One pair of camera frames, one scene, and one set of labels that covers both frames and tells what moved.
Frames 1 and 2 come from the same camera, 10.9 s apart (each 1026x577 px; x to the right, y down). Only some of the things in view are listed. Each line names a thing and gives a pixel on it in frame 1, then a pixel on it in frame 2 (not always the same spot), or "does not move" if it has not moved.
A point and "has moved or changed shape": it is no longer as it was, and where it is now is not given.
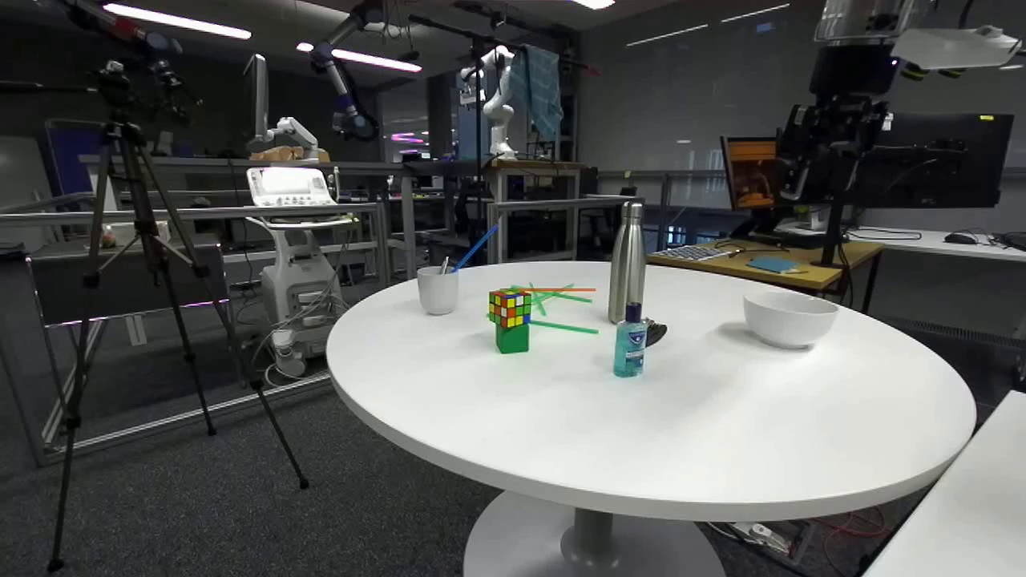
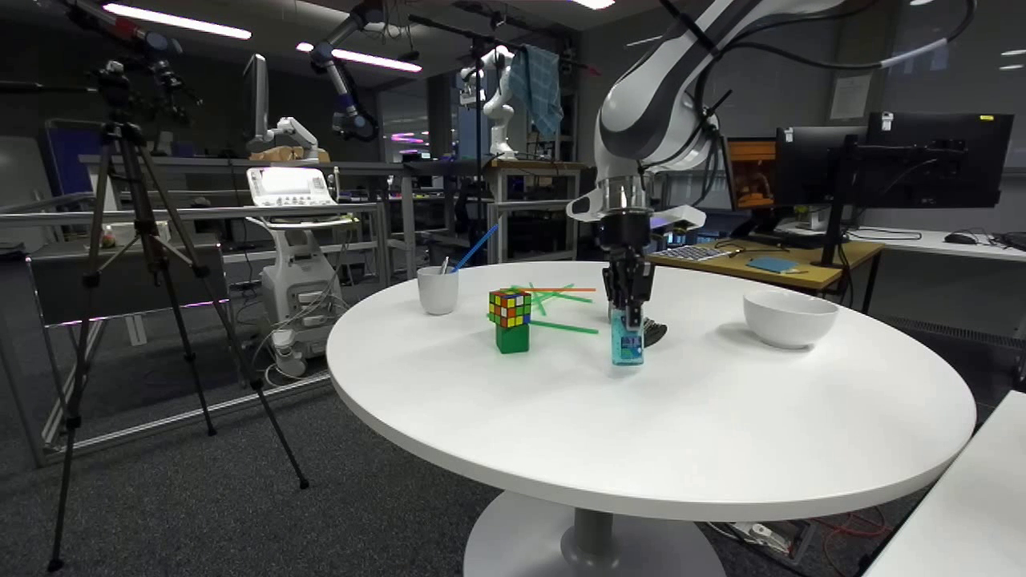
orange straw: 563,289 does not move
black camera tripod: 141,95 does not move
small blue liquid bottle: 629,343 has moved or changed shape
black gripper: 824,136 to 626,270
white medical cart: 289,190 does not move
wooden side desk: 828,265 does not move
